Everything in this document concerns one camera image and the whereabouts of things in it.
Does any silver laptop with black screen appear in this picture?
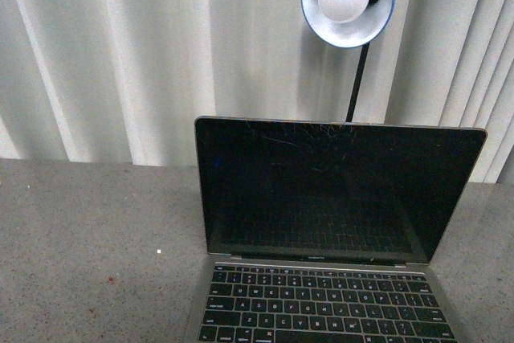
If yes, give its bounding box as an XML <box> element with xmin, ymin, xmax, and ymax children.
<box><xmin>184</xmin><ymin>116</ymin><xmax>487</xmax><ymax>342</ymax></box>

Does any white curtain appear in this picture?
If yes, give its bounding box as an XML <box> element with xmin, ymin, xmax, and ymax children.
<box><xmin>1</xmin><ymin>0</ymin><xmax>513</xmax><ymax>183</ymax></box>

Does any blue desk lamp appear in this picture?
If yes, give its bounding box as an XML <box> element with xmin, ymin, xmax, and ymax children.
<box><xmin>301</xmin><ymin>0</ymin><xmax>396</xmax><ymax>122</ymax></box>

